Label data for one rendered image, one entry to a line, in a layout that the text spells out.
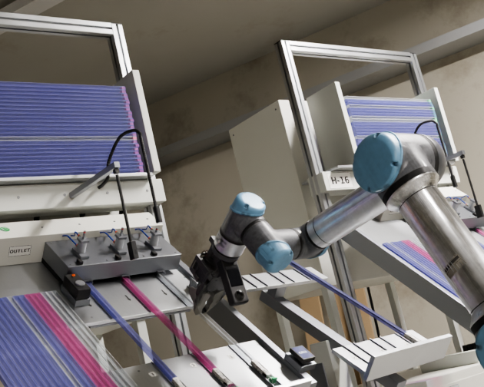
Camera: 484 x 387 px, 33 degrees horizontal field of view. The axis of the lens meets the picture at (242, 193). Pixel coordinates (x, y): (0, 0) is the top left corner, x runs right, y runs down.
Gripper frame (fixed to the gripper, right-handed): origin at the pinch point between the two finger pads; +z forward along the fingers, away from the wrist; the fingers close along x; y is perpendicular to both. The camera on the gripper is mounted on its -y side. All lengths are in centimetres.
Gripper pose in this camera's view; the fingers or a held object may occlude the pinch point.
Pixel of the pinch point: (202, 312)
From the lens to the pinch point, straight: 206.1
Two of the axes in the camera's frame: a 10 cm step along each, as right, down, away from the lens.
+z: -3.8, 7.7, 5.2
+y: -5.2, -6.4, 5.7
